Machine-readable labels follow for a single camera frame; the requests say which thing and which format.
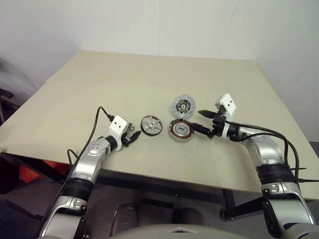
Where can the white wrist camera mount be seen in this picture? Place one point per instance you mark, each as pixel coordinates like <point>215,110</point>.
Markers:
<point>118,124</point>
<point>228,103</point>

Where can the silver spoked motor rotor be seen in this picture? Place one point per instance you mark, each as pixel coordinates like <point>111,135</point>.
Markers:
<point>151,125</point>

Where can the grey robot torso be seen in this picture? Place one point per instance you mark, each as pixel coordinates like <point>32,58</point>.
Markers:
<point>174,232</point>

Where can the dark rounded shape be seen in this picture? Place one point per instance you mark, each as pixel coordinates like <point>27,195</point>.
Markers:
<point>125,219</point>

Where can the motor stator with copper windings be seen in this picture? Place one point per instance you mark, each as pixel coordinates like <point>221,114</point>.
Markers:
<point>174,134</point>

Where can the black table leg frame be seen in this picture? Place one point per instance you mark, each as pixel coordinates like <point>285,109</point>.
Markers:
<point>230,204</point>

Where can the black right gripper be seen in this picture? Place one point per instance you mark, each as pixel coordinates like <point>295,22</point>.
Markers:
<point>218,125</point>

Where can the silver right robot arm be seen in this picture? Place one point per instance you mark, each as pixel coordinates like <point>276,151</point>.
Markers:
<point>266,149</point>

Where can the orange object under table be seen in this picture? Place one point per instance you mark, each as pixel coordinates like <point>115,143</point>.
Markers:
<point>27,174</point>

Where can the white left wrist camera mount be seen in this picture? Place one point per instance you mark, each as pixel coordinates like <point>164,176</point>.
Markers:
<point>118,124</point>

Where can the motor end cap circuit board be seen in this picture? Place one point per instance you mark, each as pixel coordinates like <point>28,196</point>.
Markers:
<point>183,105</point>

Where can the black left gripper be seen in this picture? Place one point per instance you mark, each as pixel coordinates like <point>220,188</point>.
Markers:
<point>127,139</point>

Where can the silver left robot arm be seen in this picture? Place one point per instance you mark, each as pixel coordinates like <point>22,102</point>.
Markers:
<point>87,161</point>

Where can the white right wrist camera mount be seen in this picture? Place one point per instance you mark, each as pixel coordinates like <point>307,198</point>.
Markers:
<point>228,103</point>

